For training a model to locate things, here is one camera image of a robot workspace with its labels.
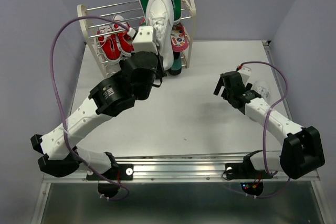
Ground pink patterned slipper right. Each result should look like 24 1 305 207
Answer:
171 23 188 52

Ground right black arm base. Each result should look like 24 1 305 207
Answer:
222 150 272 198

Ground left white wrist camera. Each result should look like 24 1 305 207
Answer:
127 26 158 55

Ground aluminium table frame rail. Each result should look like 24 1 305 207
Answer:
41 40 322 183

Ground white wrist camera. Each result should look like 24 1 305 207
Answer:
127 26 158 55
236 66 251 86

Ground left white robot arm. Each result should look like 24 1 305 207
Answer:
30 51 166 179

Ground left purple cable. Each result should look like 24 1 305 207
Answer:
49 15 132 201

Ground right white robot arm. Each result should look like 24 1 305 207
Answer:
214 71 325 180

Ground red canvas sneaker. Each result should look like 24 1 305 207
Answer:
97 25 121 63
113 15 134 57

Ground white fashion sneaker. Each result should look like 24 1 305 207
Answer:
252 80 270 103

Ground cream metal shoe shelf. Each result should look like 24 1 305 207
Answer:
77 0 196 78

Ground teal suede shoe right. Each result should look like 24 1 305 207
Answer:
168 52 182 76

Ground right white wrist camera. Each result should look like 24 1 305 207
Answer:
236 66 251 86

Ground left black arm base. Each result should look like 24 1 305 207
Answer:
86 164 134 201

